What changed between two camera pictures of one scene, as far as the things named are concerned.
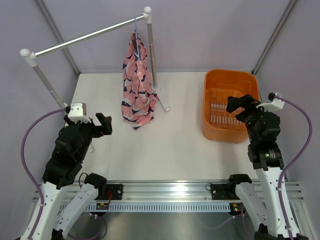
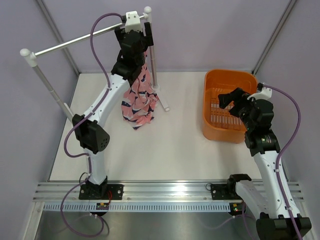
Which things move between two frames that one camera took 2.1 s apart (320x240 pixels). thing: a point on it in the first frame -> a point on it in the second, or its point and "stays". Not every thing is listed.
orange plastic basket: [218, 85] stays
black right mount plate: [224, 192] stays
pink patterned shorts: [139, 101] stays
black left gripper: [105, 121] -> [147, 42]
